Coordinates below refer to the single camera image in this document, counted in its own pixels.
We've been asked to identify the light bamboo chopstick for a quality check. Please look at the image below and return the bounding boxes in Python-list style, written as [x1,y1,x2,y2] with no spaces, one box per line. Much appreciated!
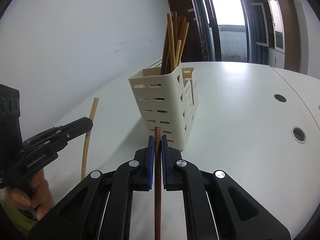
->
[175,40,182,67]
[81,98,99,180]
[167,13,176,72]

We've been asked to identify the person's left hand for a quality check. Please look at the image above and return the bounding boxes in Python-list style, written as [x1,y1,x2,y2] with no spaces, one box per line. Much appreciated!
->
[4,169,54,220]

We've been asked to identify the cream plastic utensil holder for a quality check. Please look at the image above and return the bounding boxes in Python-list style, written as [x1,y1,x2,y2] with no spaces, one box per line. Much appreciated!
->
[129,63,198,151]

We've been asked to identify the dark brown wardrobe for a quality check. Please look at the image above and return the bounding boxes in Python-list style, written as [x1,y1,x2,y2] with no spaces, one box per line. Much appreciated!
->
[166,0,208,63]

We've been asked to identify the balcony glass door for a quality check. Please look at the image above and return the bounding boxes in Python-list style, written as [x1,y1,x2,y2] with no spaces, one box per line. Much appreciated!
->
[199,0,268,64]

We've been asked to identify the brown glass-door cabinet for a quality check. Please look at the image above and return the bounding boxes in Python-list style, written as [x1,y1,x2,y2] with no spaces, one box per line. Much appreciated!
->
[251,0,301,72]

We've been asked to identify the black camera box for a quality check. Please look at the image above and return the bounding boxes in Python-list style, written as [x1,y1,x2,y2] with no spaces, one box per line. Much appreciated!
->
[0,85,22,172]

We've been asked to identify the table cable grommet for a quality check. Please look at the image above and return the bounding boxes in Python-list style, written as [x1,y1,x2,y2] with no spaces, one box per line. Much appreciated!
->
[291,126,306,144]
[274,94,287,103]

